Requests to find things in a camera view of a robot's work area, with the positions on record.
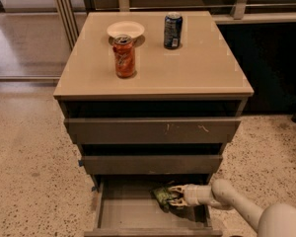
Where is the grey drawer cabinet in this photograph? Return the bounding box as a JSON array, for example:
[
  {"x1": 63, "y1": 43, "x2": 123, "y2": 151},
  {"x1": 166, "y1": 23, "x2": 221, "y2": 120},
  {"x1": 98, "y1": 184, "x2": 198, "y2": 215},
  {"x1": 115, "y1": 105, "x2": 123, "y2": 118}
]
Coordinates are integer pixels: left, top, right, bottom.
[{"x1": 52, "y1": 11, "x2": 255, "y2": 237}]

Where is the green jalapeno chip bag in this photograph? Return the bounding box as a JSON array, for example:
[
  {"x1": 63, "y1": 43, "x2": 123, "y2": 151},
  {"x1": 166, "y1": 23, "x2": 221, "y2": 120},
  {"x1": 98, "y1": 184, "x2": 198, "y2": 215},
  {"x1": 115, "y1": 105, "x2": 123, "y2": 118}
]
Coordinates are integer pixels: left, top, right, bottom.
[{"x1": 151, "y1": 187, "x2": 179, "y2": 210}]

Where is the middle grey drawer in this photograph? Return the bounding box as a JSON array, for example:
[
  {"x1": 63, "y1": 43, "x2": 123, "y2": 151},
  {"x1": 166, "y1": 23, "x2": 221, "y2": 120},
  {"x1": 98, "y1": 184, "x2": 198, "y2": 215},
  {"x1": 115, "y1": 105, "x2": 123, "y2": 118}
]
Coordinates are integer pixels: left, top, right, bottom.
[{"x1": 79, "y1": 155, "x2": 222, "y2": 175}]

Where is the white paper plate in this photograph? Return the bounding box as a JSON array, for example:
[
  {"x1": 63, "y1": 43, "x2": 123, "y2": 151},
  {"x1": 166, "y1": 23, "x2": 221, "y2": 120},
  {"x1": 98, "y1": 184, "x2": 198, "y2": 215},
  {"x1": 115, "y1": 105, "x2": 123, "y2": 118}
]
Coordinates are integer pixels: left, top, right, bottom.
[{"x1": 107, "y1": 21, "x2": 145, "y2": 39}]

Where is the top grey drawer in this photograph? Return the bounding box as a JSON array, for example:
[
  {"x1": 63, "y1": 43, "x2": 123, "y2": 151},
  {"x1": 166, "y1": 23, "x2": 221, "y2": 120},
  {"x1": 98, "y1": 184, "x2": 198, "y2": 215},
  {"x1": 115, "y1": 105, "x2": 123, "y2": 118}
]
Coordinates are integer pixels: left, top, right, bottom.
[{"x1": 64, "y1": 118, "x2": 241, "y2": 144}]

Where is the metal railing frame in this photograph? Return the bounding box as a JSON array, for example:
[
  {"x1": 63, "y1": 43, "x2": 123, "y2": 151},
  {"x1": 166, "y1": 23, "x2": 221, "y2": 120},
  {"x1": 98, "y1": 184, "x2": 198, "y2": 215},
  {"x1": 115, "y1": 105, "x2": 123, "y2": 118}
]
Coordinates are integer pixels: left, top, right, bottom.
[{"x1": 48, "y1": 0, "x2": 296, "y2": 51}]

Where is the orange soda can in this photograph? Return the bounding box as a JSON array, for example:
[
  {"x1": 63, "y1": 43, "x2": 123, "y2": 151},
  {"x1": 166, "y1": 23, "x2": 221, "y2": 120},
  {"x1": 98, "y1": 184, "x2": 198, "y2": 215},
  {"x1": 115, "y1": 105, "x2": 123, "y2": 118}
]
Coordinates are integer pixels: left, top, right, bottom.
[{"x1": 112, "y1": 35, "x2": 135, "y2": 78}]

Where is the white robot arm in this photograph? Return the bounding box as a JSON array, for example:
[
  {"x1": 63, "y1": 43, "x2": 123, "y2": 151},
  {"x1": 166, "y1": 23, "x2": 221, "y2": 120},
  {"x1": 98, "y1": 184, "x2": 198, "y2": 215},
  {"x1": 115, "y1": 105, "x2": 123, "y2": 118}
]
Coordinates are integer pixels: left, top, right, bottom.
[{"x1": 168, "y1": 179, "x2": 296, "y2": 237}]

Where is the bottom grey open drawer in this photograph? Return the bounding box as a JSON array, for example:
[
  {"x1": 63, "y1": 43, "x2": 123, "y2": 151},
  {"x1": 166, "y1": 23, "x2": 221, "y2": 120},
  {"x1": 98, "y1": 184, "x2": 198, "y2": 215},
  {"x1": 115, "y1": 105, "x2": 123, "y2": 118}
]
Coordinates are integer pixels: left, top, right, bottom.
[{"x1": 84, "y1": 176, "x2": 223, "y2": 237}]

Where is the blue soda can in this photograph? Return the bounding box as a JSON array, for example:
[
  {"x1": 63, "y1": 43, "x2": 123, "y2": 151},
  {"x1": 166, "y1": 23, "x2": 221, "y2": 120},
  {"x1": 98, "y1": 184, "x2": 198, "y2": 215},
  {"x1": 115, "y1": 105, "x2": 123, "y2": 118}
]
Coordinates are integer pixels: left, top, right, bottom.
[{"x1": 164, "y1": 12, "x2": 183, "y2": 49}]

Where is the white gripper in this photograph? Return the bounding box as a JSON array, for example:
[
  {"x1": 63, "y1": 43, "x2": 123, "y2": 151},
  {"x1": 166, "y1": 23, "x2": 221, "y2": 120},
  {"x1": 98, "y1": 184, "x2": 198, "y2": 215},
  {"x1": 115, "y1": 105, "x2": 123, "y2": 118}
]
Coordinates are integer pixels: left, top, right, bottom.
[{"x1": 168, "y1": 185, "x2": 200, "y2": 207}]

